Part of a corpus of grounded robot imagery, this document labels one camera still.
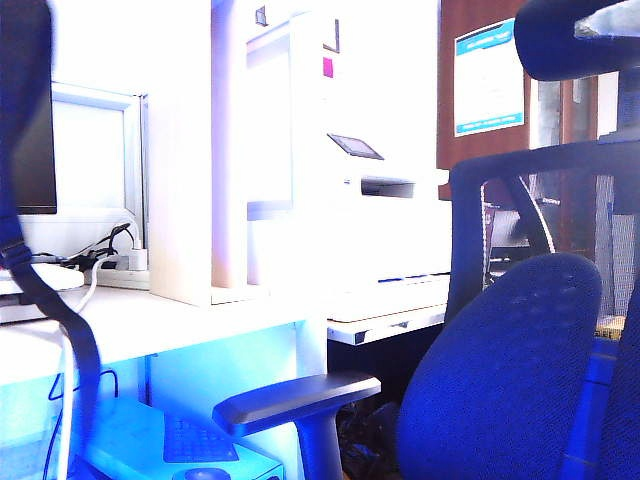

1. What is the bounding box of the white desk leg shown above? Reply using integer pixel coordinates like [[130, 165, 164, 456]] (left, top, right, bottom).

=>
[[293, 319, 330, 480]]

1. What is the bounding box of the black chair armrest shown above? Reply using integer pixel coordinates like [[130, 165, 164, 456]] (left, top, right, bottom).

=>
[[211, 371, 383, 480]]

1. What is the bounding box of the black mesh chair backrest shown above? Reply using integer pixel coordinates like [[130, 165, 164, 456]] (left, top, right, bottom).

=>
[[443, 135, 640, 326]]

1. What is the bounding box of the dark chair headrest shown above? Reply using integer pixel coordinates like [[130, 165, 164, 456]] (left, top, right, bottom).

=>
[[513, 0, 640, 83]]

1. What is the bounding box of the white office printer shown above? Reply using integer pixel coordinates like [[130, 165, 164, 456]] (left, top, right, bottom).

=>
[[319, 130, 454, 304]]

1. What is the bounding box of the light wooden file organizer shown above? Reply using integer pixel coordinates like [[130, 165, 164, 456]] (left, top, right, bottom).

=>
[[147, 0, 332, 307]]

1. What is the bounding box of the brown wooden door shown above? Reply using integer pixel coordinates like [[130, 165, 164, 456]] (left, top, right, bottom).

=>
[[435, 0, 532, 174]]

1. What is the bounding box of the white power strip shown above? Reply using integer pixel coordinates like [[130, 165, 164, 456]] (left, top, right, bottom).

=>
[[93, 264, 151, 292]]

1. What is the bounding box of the black plastic bag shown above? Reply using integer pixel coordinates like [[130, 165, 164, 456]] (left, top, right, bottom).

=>
[[337, 398, 404, 480]]

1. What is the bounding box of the silver framed partition panel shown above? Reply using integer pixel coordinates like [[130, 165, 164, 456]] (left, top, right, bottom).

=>
[[51, 81, 150, 251]]

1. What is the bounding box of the white monitor riser board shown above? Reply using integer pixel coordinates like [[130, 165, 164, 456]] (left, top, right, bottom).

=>
[[0, 263, 86, 324]]

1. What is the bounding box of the black computer monitor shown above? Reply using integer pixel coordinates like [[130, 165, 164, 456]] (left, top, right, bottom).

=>
[[13, 74, 58, 215]]

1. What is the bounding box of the black power plug with cable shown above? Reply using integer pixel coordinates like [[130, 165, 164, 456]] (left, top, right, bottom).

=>
[[91, 222, 133, 267]]

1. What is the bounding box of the blue bordered wall poster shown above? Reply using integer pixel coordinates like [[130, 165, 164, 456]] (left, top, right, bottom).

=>
[[453, 17, 527, 139]]

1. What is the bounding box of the black wire hook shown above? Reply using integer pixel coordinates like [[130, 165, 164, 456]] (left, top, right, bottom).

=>
[[48, 368, 120, 402]]

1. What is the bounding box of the thick white cable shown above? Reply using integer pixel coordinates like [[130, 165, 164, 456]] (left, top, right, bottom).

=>
[[52, 253, 117, 480]]

